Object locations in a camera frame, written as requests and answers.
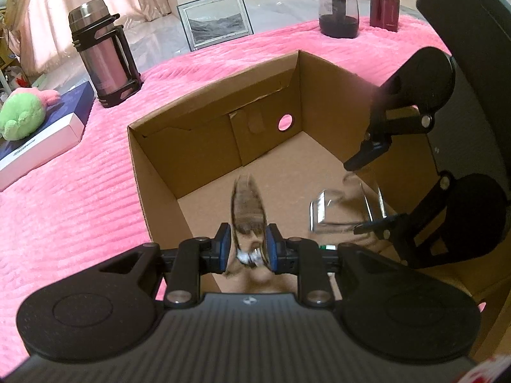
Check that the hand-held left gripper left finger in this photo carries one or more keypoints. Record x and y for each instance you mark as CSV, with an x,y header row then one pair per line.
x,y
224,247

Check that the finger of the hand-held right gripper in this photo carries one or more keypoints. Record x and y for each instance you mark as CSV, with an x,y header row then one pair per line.
x,y
367,153
383,227

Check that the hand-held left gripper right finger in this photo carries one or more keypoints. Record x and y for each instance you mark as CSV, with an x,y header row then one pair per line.
x,y
273,247

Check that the green and white small jar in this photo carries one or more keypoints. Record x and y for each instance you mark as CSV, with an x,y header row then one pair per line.
x,y
329,247

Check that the clear acrylic holder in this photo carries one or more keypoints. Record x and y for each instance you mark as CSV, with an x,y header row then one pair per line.
x,y
319,211

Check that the brown cardboard box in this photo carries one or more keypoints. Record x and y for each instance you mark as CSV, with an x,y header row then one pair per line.
x,y
207,159

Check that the glass jar with dark base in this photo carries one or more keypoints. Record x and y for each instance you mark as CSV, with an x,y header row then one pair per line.
x,y
339,22

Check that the maroon canister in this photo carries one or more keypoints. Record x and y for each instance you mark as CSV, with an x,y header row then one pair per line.
x,y
384,8

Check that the pink ribbed blanket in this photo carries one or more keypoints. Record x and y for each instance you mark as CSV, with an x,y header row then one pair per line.
x,y
80,207

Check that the red white printed clothing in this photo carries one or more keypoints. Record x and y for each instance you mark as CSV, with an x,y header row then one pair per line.
x,y
487,371

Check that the blue and white flat box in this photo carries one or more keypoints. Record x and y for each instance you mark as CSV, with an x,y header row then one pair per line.
x,y
48,135

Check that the steel thermos flask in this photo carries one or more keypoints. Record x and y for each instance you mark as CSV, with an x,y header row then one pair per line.
x,y
106,60

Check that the green plush toy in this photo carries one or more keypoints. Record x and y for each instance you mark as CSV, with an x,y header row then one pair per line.
x,y
22,113

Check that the silver picture frame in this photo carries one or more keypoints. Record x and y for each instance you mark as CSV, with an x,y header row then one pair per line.
x,y
217,22

